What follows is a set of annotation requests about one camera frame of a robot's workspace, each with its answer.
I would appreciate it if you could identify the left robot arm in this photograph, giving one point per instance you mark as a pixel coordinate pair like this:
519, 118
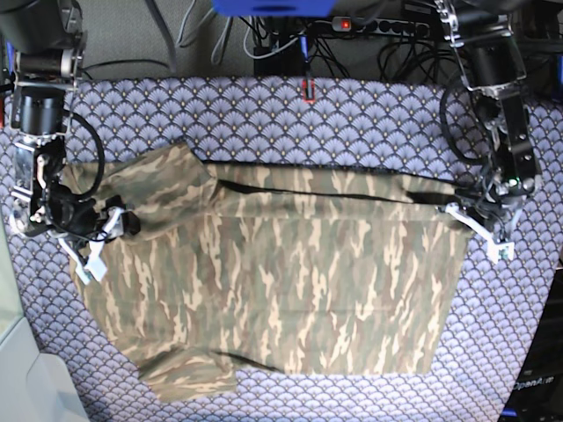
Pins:
491, 67

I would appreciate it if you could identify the blue plastic mount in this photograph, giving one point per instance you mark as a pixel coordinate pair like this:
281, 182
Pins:
274, 8

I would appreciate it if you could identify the black OpenArm box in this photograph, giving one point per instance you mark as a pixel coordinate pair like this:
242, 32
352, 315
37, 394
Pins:
537, 393

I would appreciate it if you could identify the red and black clamp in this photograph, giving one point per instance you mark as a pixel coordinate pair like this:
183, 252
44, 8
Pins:
309, 91

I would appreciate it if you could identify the purple fan-pattern table cloth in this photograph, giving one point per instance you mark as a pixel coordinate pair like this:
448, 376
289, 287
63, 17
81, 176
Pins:
495, 311

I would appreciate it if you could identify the black power strip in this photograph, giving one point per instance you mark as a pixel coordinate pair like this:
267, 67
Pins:
384, 27

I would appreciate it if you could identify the camouflage T-shirt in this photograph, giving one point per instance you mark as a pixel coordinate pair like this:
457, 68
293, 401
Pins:
300, 271

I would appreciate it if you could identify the white plastic bin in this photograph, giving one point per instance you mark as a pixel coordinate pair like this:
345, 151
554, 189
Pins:
35, 386

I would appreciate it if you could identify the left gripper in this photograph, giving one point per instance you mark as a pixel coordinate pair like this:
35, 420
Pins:
493, 209

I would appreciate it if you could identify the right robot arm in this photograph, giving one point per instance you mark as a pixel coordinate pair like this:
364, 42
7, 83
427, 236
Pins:
49, 43

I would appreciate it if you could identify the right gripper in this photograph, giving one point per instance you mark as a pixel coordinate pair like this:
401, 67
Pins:
72, 214

